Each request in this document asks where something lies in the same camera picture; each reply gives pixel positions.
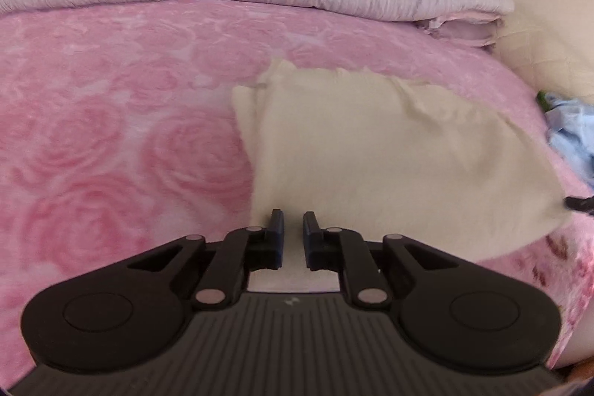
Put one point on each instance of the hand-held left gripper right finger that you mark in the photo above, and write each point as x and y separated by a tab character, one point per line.
307	236

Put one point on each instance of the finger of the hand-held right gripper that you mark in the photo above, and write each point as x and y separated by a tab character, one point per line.
581	204

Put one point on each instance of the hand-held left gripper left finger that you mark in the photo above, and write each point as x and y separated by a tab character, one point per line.
278	236

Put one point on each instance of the cream striped knit sweater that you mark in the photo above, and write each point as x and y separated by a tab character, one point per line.
371	154

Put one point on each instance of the light blue garment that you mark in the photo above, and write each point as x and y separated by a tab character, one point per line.
573	131

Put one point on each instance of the cream padded headboard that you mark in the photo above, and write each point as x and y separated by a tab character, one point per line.
547	48

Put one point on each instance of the pink floral blanket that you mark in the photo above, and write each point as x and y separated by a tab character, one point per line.
116	122

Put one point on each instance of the pink folded bedding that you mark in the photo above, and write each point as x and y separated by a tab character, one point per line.
464	32

